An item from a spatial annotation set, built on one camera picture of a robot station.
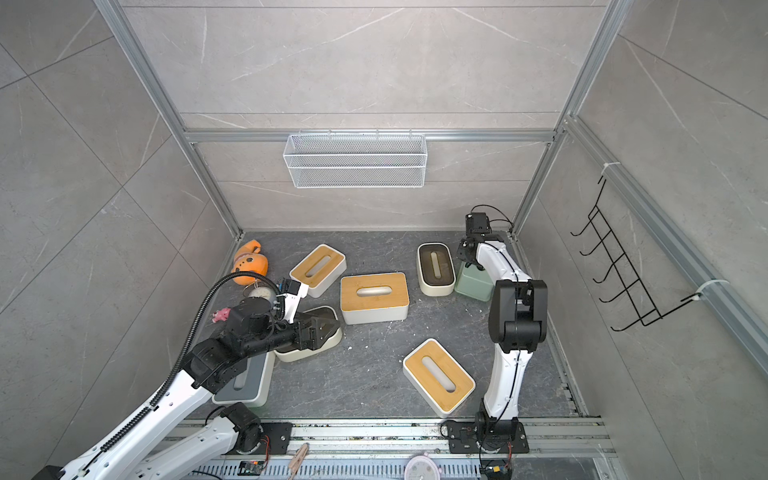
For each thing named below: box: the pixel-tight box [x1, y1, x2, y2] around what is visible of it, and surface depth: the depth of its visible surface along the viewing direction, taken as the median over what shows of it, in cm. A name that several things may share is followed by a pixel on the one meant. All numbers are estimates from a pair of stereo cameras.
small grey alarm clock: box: [248, 286, 277, 305], surface depth 98 cm
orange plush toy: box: [231, 240, 269, 286], surface depth 102 cm
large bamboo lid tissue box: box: [340, 272, 410, 325], surface depth 92 cm
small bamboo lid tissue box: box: [289, 243, 347, 299], surface depth 106 cm
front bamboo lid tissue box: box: [402, 338, 476, 418], surface depth 80 cm
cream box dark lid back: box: [417, 242, 456, 297], surface depth 103 cm
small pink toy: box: [212, 308, 231, 323], surface depth 97 cm
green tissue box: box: [454, 262, 495, 302], surface depth 97 cm
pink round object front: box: [404, 452, 442, 480], surface depth 69 cm
